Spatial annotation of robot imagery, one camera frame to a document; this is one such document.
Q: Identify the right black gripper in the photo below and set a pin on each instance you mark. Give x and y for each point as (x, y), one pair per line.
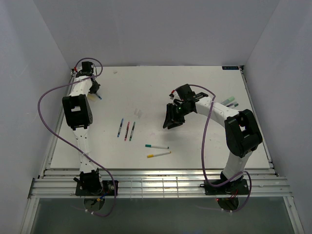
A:
(170, 121)

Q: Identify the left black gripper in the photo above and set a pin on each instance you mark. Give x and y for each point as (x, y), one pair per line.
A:
(95, 88)

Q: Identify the red pen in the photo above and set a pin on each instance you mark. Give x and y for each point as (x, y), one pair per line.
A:
(127, 130)

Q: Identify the green pen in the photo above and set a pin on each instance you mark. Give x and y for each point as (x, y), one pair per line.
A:
(132, 131)

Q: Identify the light green marker cap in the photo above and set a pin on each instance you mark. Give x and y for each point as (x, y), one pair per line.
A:
(228, 100)

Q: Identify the yellow marker cap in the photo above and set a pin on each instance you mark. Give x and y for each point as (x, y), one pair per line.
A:
(92, 98)

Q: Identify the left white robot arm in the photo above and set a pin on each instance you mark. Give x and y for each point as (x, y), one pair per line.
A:
(79, 117)

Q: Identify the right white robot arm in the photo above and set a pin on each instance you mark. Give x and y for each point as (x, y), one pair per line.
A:
(242, 135)

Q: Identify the green capped white marker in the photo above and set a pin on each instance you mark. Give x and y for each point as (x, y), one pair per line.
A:
(156, 146)

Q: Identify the yellow capped white marker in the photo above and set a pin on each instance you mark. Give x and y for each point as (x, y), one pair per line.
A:
(160, 154)

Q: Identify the right blue corner label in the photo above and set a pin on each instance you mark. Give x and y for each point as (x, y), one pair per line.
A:
(230, 67)

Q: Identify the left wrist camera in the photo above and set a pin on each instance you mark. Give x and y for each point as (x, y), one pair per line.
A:
(86, 68)

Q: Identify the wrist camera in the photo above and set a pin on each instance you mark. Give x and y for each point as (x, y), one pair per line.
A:
(86, 68)
(184, 92)

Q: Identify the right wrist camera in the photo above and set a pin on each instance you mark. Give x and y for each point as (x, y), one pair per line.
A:
(184, 92)

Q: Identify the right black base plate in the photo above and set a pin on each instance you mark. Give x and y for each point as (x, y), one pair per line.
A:
(231, 188)

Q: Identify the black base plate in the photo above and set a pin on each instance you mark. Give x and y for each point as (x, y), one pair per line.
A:
(231, 188)
(97, 188)

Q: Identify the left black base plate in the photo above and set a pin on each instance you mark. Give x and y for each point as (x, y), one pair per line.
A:
(97, 188)

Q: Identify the aluminium frame rail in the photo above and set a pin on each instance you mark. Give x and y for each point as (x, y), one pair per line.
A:
(155, 184)

